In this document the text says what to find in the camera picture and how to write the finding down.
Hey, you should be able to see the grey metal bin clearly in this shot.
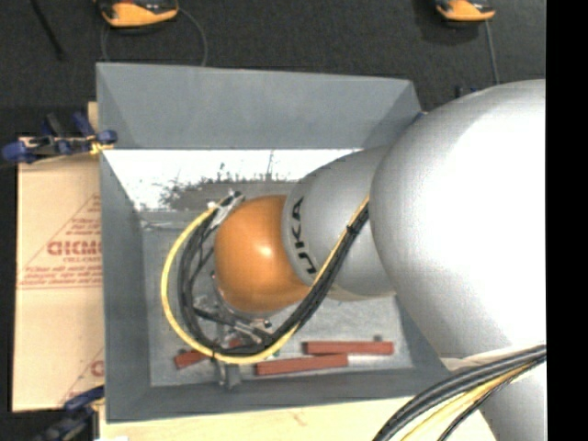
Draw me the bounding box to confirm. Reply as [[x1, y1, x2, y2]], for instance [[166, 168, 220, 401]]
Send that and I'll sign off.
[[95, 62, 454, 422]]

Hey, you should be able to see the red-brown flat block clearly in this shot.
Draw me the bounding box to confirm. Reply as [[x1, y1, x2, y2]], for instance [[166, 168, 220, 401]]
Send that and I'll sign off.
[[254, 353, 350, 378], [302, 340, 396, 357], [174, 337, 244, 370]]

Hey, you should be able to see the brown cardboard board red print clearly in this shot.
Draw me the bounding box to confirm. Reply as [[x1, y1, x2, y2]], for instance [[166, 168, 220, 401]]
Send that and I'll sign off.
[[11, 155, 107, 413]]

